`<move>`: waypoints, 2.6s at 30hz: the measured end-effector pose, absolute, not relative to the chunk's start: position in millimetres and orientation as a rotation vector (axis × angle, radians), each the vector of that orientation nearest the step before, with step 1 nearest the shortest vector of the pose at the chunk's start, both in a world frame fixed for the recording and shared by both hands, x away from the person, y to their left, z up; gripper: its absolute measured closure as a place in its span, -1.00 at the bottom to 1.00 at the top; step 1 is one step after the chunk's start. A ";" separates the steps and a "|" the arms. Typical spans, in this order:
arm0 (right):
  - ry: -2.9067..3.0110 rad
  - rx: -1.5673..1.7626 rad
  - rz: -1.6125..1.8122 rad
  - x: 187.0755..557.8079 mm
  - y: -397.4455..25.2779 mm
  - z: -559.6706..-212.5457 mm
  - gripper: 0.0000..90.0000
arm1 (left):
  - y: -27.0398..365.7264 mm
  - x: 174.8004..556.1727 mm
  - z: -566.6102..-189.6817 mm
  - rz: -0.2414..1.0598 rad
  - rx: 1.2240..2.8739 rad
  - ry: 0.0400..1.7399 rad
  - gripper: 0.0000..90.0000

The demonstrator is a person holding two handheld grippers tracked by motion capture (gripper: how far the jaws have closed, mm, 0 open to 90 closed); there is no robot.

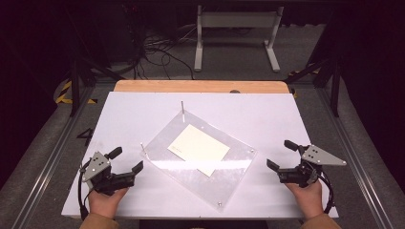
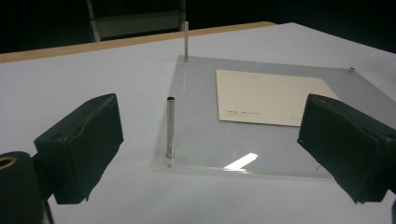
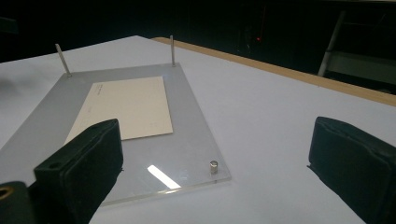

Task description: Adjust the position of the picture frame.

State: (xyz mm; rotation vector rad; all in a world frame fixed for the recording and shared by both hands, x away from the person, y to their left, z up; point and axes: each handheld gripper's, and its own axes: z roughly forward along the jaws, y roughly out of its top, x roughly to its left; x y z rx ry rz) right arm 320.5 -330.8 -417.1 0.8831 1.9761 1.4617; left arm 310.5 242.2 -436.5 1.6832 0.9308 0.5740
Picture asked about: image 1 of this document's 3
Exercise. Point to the painting postcard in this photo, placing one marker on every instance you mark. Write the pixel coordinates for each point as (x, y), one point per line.
(199, 148)

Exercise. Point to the clear acrylic photo frame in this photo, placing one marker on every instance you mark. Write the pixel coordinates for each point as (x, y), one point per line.
(191, 178)

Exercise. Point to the person's right hand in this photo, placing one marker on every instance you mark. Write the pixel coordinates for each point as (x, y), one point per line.
(307, 198)

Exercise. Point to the white metal stand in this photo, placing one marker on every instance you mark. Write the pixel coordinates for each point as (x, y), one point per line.
(238, 19)

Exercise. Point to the yellow black hazard tape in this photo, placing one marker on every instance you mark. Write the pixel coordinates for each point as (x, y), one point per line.
(302, 72)
(65, 89)

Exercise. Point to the black metal stand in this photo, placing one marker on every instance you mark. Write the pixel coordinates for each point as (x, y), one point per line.
(335, 92)
(75, 89)

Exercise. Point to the wooden table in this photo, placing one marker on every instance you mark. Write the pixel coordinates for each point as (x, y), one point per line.
(191, 86)

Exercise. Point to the white board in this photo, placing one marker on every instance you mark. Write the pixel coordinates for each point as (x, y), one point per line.
(127, 120)

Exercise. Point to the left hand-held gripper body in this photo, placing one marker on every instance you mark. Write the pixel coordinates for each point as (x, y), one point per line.
(97, 165)

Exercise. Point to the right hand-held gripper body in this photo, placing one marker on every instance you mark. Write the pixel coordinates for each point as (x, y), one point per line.
(318, 156)

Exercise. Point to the small grey round object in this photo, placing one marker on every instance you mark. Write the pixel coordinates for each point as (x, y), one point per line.
(235, 91)

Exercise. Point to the aluminium floor rail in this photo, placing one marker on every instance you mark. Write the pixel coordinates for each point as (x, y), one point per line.
(54, 159)
(353, 152)

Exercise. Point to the person's left hand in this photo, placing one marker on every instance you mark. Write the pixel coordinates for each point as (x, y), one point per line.
(103, 202)

